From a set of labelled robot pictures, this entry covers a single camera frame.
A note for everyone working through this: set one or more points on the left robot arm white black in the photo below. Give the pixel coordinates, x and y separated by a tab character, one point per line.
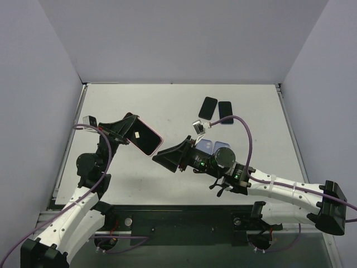
68	230

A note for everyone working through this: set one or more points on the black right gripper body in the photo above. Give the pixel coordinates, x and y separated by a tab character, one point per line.
186	155

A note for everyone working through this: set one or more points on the aluminium frame rail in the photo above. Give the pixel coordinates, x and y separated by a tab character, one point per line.
44	218

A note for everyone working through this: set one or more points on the lilac phone case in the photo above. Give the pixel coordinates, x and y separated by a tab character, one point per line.
219	144

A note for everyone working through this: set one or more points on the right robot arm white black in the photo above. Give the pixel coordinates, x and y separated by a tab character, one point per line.
320	205

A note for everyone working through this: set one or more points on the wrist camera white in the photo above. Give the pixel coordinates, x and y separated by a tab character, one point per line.
201	128
90	123

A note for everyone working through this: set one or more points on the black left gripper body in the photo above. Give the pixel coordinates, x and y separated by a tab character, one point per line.
112	132

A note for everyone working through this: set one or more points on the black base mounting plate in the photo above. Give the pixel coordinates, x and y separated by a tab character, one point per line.
190	225

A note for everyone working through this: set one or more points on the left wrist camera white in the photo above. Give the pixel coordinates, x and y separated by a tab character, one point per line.
90	123

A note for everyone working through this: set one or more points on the blue phone black screen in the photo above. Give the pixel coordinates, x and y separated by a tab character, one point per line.
225	109

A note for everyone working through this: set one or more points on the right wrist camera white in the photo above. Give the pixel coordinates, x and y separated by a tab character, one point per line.
201	128

